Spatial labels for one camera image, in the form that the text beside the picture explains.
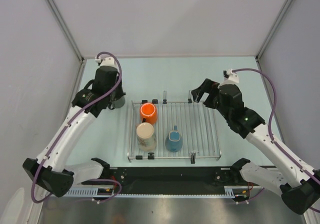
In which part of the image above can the dark green mug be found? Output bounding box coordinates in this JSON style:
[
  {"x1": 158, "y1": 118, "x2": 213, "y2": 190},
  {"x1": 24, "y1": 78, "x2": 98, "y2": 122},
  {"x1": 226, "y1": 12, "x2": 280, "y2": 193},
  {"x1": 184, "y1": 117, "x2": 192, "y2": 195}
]
[{"x1": 108, "y1": 96, "x2": 126, "y2": 110}]

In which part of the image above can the orange mug black handle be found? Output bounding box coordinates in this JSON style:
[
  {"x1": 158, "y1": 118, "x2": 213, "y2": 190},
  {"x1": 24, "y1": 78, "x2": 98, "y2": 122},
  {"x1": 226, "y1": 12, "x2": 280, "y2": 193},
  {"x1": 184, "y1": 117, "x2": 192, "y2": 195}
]
[{"x1": 139, "y1": 102, "x2": 158, "y2": 125}]

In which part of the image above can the cream floral mug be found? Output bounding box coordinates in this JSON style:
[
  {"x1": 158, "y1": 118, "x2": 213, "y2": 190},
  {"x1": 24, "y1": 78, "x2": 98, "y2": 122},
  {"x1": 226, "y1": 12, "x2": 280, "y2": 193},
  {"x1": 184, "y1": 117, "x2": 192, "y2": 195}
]
[{"x1": 136, "y1": 122, "x2": 157, "y2": 152}]

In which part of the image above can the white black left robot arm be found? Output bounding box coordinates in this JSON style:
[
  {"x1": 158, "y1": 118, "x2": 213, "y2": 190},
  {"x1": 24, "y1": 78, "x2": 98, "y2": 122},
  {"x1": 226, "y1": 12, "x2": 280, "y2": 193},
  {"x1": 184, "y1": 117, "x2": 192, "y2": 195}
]
[{"x1": 22, "y1": 66, "x2": 125, "y2": 204}]

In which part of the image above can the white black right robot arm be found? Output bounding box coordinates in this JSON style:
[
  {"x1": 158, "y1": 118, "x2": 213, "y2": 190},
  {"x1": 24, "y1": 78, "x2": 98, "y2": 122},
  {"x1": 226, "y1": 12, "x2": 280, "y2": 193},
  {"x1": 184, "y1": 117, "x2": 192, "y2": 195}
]
[{"x1": 191, "y1": 78, "x2": 320, "y2": 215}]

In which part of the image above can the black front rack hook clip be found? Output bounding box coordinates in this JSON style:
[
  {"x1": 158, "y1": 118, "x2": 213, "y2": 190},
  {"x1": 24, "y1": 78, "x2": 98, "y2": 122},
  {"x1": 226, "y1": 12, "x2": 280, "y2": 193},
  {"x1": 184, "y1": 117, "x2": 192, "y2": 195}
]
[{"x1": 190, "y1": 150, "x2": 199, "y2": 164}]

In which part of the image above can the black front rack knob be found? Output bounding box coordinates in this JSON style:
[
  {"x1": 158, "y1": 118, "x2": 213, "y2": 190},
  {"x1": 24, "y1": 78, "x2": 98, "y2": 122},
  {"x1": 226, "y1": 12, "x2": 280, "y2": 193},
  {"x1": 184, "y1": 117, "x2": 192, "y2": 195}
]
[{"x1": 147, "y1": 152, "x2": 155, "y2": 160}]

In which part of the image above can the blue mug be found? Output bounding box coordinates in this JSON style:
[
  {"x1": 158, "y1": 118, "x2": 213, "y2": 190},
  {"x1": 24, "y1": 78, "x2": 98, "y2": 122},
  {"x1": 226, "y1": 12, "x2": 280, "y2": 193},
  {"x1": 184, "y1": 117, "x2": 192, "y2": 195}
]
[{"x1": 165, "y1": 125, "x2": 183, "y2": 153}]

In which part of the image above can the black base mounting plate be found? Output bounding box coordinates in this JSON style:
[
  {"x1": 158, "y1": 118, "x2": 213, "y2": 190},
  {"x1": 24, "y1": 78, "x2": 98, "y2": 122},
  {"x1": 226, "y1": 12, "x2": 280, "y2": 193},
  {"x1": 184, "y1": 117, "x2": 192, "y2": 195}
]
[{"x1": 82, "y1": 166, "x2": 256, "y2": 190}]

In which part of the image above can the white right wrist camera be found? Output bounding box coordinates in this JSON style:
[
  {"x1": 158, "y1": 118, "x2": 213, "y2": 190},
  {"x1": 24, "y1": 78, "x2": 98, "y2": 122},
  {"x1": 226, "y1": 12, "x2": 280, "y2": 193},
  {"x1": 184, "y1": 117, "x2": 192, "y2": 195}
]
[{"x1": 220, "y1": 69, "x2": 240, "y2": 86}]

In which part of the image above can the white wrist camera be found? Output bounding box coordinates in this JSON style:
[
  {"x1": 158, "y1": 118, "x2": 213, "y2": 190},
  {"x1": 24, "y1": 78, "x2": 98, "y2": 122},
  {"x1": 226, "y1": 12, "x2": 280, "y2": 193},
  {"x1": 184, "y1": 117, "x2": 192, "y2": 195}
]
[
  {"x1": 95, "y1": 56, "x2": 118, "y2": 69},
  {"x1": 220, "y1": 69, "x2": 240, "y2": 86}
]

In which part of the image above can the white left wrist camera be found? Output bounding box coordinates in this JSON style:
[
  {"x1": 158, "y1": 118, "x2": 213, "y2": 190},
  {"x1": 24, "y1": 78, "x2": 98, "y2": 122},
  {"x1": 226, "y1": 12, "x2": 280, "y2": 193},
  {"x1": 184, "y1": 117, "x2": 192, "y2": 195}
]
[{"x1": 95, "y1": 56, "x2": 118, "y2": 69}]

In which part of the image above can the metal wire dish rack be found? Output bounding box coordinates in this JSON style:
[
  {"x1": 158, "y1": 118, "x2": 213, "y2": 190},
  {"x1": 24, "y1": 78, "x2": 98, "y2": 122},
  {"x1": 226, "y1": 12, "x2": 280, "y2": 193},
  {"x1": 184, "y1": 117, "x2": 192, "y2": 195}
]
[{"x1": 127, "y1": 101, "x2": 222, "y2": 164}]

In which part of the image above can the white slotted cable duct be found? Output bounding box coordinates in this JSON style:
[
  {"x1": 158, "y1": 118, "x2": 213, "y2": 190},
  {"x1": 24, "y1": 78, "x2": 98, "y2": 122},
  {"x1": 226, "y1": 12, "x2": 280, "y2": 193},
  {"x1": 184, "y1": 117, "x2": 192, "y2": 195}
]
[{"x1": 64, "y1": 185, "x2": 249, "y2": 199}]

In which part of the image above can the aluminium frame post left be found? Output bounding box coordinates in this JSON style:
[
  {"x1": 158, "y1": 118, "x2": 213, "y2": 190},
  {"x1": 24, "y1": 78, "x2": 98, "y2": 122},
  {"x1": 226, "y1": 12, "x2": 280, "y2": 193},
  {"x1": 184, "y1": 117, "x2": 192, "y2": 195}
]
[{"x1": 44, "y1": 0, "x2": 84, "y2": 63}]

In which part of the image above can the aluminium frame post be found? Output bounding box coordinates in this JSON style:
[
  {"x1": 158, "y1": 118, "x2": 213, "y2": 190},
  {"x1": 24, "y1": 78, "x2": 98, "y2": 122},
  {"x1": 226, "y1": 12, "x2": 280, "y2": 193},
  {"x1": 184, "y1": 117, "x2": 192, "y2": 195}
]
[
  {"x1": 44, "y1": 0, "x2": 84, "y2": 63},
  {"x1": 255, "y1": 0, "x2": 295, "y2": 62}
]

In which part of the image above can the aluminium frame post right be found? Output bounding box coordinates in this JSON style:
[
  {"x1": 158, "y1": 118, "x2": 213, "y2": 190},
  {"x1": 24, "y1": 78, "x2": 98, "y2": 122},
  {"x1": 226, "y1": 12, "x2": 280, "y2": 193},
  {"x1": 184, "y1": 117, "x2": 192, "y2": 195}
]
[{"x1": 255, "y1": 0, "x2": 295, "y2": 62}]

